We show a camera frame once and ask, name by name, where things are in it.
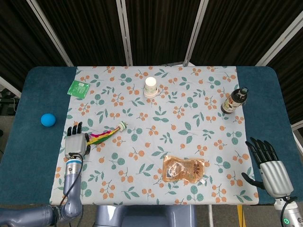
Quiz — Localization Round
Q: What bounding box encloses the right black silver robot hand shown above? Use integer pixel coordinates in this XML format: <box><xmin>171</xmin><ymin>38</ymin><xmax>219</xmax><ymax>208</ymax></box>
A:
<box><xmin>241</xmin><ymin>138</ymin><xmax>295</xmax><ymax>198</ymax></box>

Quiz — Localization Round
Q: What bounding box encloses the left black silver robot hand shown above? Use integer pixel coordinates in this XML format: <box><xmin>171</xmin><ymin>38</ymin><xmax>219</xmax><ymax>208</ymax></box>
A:
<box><xmin>64</xmin><ymin>122</ymin><xmax>92</xmax><ymax>159</ymax></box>

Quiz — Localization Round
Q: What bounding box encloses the colourful feather shuttlecock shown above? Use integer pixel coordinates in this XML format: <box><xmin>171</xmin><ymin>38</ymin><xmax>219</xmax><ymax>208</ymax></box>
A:
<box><xmin>86</xmin><ymin>121</ymin><xmax>128</xmax><ymax>146</ymax></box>

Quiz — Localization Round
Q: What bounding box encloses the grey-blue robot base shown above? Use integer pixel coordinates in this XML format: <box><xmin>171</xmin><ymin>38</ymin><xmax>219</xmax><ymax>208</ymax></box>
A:
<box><xmin>94</xmin><ymin>204</ymin><xmax>197</xmax><ymax>227</ymax></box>

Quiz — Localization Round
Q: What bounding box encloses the blue ball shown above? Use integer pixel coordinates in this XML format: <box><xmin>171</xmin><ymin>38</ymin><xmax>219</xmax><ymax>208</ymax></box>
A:
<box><xmin>40</xmin><ymin>113</ymin><xmax>57</xmax><ymax>128</ymax></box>

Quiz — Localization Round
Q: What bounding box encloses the green sachet packet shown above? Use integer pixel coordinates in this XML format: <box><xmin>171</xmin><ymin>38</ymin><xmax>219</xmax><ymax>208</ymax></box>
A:
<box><xmin>67</xmin><ymin>79</ymin><xmax>91</xmax><ymax>98</ymax></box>

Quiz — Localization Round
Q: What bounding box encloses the blue felt table cover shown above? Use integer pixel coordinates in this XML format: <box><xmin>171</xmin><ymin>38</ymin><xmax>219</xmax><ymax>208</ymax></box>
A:
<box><xmin>0</xmin><ymin>66</ymin><xmax>295</xmax><ymax>205</ymax></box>

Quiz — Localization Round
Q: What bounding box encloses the white metal table leg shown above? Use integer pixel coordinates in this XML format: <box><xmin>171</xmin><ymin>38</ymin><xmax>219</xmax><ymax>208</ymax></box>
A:
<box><xmin>207</xmin><ymin>204</ymin><xmax>214</xmax><ymax>227</ymax></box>

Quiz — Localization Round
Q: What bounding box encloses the floral patterned tablecloth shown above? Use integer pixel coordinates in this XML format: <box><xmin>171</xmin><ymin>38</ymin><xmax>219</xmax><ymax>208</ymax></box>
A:
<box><xmin>49</xmin><ymin>65</ymin><xmax>259</xmax><ymax>206</ymax></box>

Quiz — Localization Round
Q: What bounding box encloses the dark brown drink bottle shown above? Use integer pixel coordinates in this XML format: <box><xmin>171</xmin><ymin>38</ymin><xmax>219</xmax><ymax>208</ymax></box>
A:
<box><xmin>220</xmin><ymin>87</ymin><xmax>249</xmax><ymax>115</ymax></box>

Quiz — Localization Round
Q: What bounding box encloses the white paper cup stack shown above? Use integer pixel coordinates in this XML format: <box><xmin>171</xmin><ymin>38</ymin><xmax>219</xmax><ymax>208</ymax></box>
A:
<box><xmin>143</xmin><ymin>77</ymin><xmax>160</xmax><ymax>98</ymax></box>

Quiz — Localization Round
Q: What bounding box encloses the brown spout pouch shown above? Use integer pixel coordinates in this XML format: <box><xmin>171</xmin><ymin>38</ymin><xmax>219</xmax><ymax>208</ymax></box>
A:
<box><xmin>162</xmin><ymin>155</ymin><xmax>207</xmax><ymax>186</ymax></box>

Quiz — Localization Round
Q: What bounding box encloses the black equipment with cables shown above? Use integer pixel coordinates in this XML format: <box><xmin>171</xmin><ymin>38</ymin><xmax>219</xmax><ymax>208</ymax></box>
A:
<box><xmin>0</xmin><ymin>88</ymin><xmax>21</xmax><ymax>116</ymax></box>

